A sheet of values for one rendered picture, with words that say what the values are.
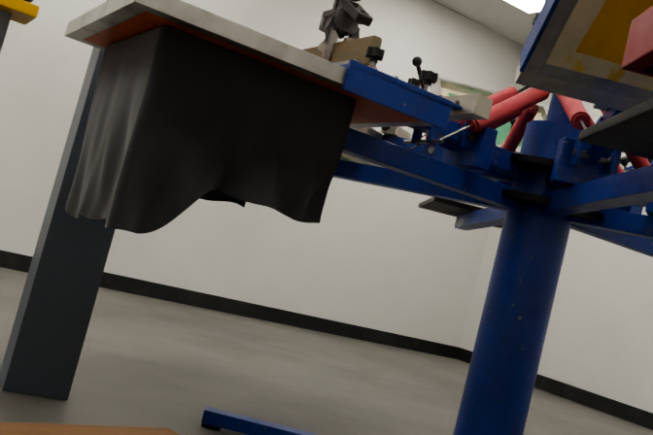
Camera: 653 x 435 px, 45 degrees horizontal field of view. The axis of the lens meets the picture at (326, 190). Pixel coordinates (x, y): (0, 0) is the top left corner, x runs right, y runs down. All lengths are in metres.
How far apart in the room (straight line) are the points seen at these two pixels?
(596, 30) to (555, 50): 0.10
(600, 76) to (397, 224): 5.11
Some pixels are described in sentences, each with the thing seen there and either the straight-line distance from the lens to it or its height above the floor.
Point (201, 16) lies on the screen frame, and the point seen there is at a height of 0.97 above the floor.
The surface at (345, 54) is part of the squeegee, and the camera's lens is 2.04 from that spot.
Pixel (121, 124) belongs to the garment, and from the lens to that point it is 1.77.
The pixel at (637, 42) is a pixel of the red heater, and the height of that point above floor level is 1.05.
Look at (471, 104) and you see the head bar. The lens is 1.93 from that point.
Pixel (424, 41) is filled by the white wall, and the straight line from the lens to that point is 7.10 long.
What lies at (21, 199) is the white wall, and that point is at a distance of 5.68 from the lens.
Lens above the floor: 0.57
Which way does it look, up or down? 5 degrees up
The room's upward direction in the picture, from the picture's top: 14 degrees clockwise
